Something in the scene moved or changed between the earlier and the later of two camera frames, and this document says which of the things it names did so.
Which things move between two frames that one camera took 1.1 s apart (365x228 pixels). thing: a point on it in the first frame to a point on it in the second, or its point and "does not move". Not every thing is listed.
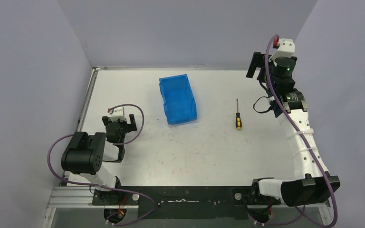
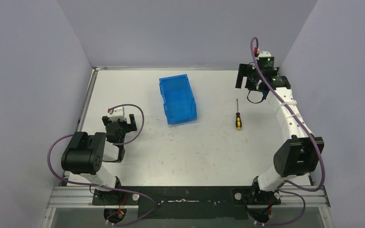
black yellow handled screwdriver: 238,119 does not move
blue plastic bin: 179,102 does not move
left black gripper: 119,123 does not move
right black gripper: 259,61 to 244,71
